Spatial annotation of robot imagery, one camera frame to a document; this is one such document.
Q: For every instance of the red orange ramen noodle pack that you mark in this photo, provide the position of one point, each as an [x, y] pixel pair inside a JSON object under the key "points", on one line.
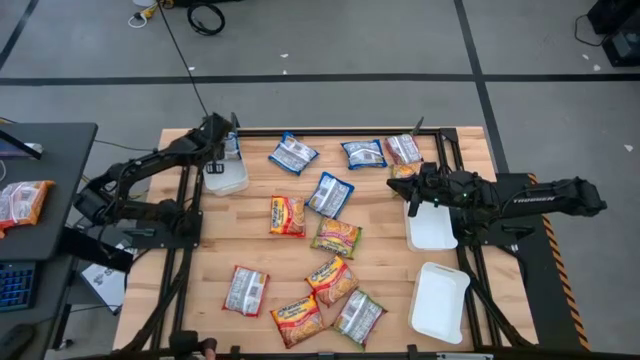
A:
{"points": [[287, 216], [297, 321], [332, 281], [246, 291]]}

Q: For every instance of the blue ramen noodle pack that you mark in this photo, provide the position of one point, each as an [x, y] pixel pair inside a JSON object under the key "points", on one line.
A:
{"points": [[293, 154], [232, 147], [330, 196], [364, 154]]}

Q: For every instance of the white printed box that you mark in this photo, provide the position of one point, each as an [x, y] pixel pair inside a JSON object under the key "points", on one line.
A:
{"points": [[102, 282]]}

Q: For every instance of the black desk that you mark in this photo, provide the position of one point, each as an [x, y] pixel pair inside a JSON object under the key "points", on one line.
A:
{"points": [[55, 165]]}

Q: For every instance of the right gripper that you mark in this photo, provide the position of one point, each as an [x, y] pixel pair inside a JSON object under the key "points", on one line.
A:
{"points": [[437, 185]]}

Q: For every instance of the black computer mouse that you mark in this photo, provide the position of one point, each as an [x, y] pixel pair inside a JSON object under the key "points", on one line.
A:
{"points": [[15, 340]]}

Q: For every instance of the black panel with hazard stripes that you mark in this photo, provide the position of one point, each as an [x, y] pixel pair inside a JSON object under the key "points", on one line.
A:
{"points": [[545, 280]]}

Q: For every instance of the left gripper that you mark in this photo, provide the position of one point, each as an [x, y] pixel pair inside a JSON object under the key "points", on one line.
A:
{"points": [[218, 132]]}

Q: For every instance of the black equipment box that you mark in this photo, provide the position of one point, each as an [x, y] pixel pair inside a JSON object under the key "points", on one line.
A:
{"points": [[610, 15], [622, 47]]}

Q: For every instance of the person's hand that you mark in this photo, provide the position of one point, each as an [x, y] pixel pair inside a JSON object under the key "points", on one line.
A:
{"points": [[210, 352]]}

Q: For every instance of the black computer monitor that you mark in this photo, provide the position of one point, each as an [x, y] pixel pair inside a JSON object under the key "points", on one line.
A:
{"points": [[20, 144]]}

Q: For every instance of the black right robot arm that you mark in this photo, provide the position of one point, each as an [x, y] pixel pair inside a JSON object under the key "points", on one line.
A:
{"points": [[565, 192]]}

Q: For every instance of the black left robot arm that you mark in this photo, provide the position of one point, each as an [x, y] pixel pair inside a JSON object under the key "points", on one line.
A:
{"points": [[185, 145]]}

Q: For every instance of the black aluminium table frame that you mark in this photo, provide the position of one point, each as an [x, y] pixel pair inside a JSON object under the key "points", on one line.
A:
{"points": [[325, 132]]}

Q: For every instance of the white plastic bin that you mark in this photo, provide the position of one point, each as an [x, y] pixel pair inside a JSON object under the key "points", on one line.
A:
{"points": [[432, 230], [227, 180], [439, 305]]}

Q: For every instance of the backlit computer keyboard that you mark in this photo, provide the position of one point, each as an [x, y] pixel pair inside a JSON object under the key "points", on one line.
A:
{"points": [[15, 287]]}

